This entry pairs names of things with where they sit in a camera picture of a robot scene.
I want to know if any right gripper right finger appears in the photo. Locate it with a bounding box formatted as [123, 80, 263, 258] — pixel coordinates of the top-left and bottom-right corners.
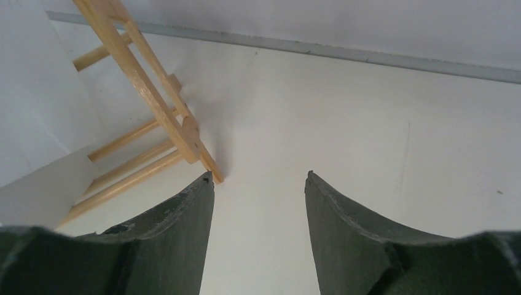
[305, 171, 520, 294]

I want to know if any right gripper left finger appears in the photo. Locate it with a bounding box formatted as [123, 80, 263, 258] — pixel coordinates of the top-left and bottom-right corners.
[1, 171, 214, 294]

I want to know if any wooden book rack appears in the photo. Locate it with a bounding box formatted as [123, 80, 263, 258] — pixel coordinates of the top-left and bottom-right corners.
[57, 0, 225, 229]

